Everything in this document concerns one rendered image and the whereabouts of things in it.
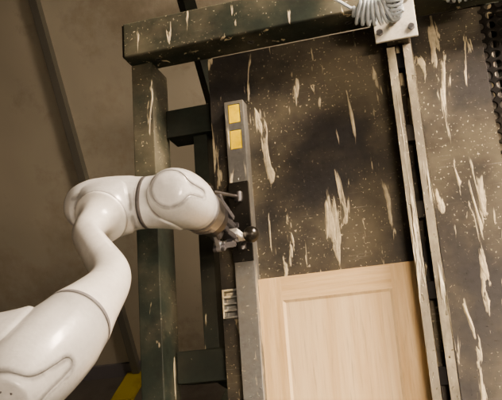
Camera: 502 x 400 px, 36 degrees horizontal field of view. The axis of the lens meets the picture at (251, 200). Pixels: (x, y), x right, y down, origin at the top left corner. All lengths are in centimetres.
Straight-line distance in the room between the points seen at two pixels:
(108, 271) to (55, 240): 332
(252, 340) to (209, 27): 80
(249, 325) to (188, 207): 53
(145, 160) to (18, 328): 110
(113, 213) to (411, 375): 77
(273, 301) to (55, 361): 98
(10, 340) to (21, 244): 360
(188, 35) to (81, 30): 211
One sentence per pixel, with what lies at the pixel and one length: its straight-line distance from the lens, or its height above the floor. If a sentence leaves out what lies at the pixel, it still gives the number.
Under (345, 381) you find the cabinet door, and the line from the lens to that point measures 183.
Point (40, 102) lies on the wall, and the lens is 428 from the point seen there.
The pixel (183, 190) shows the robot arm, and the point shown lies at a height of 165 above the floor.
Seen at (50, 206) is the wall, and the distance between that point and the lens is 441.
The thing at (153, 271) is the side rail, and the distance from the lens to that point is 195.
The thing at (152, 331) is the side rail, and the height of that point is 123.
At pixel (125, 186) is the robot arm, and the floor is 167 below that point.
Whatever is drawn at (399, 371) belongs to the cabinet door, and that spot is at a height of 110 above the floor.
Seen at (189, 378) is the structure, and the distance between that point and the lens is 198.
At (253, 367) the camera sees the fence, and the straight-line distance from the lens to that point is 185.
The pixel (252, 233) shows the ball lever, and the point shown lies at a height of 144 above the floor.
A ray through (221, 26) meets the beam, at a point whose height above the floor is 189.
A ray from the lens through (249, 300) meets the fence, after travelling 187.
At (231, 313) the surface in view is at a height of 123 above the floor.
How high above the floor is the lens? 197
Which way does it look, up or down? 15 degrees down
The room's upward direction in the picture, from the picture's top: 12 degrees counter-clockwise
